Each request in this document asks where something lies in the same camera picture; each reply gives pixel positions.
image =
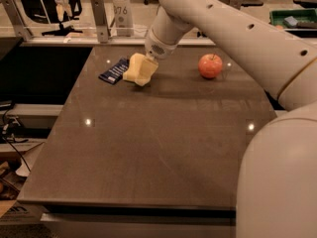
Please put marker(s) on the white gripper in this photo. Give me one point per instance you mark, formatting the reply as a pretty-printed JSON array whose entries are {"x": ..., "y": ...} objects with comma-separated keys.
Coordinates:
[{"x": 158, "y": 49}]

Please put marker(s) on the yellow sponge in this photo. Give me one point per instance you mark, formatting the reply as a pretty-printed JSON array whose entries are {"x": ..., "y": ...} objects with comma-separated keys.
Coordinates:
[{"x": 133, "y": 71}]

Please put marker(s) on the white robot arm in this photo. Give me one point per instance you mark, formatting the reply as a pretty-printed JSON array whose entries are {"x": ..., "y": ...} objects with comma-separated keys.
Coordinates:
[{"x": 277, "y": 185}]

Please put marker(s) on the blue rxbar wrapper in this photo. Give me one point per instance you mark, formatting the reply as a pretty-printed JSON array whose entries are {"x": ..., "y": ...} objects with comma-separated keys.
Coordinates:
[{"x": 115, "y": 72}]

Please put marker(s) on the red apple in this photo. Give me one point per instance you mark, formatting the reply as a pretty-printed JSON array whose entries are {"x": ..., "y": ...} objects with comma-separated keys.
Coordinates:
[{"x": 210, "y": 66}]

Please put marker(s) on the white numbered pillar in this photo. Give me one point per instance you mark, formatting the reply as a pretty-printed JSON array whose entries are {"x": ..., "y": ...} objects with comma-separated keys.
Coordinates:
[{"x": 123, "y": 18}]

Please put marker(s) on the green plastic bin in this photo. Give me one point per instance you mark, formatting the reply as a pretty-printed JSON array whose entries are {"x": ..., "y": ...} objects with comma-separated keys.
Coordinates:
[{"x": 293, "y": 18}]

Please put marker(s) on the cardboard box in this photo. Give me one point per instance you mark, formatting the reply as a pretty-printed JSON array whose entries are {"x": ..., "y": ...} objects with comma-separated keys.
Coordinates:
[{"x": 14, "y": 213}]

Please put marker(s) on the left metal bracket post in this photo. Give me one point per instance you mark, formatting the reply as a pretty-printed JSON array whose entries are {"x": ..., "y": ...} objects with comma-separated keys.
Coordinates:
[{"x": 99, "y": 14}]

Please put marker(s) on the metal bracket post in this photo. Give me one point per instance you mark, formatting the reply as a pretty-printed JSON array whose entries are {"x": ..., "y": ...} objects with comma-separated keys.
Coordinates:
[
  {"x": 99, "y": 14},
  {"x": 237, "y": 4}
]

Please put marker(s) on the right metal bracket post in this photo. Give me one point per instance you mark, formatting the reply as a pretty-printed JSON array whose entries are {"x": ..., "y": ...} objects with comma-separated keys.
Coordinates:
[{"x": 237, "y": 4}]

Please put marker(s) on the far left metal bracket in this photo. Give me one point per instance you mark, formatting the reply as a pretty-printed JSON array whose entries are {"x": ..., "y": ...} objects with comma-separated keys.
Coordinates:
[{"x": 20, "y": 27}]

